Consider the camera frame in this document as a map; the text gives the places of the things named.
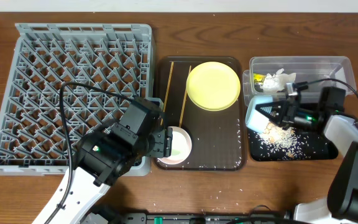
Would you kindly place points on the grey plastic dish rack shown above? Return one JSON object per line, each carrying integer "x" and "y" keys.
{"x": 94, "y": 69}

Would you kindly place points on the light blue bowl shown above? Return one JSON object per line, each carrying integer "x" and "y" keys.
{"x": 255, "y": 120}

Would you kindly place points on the wooden chopstick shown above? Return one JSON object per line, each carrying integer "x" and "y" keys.
{"x": 184, "y": 101}
{"x": 168, "y": 86}

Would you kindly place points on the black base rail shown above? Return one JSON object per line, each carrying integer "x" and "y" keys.
{"x": 105, "y": 214}

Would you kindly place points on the white napkin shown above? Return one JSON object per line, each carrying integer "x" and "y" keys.
{"x": 276, "y": 82}

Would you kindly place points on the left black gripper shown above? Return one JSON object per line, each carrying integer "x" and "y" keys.
{"x": 161, "y": 142}

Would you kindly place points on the pink round bowl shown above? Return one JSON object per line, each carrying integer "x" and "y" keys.
{"x": 181, "y": 147}

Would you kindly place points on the dark brown serving tray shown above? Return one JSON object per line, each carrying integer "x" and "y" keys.
{"x": 218, "y": 137}

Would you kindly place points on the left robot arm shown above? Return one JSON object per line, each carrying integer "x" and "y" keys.
{"x": 106, "y": 154}

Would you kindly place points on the clear plastic bin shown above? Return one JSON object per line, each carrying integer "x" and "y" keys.
{"x": 307, "y": 69}

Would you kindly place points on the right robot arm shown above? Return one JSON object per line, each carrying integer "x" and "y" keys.
{"x": 329, "y": 120}

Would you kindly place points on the rice and food scraps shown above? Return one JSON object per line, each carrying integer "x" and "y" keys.
{"x": 278, "y": 140}

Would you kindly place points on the yellow round plate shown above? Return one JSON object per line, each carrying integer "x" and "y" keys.
{"x": 213, "y": 86}

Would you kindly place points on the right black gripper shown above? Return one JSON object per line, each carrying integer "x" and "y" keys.
{"x": 286, "y": 112}

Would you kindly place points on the green snack wrapper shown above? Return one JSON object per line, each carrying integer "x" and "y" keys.
{"x": 258, "y": 78}

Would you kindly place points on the black plastic tray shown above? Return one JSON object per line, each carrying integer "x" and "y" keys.
{"x": 311, "y": 146}

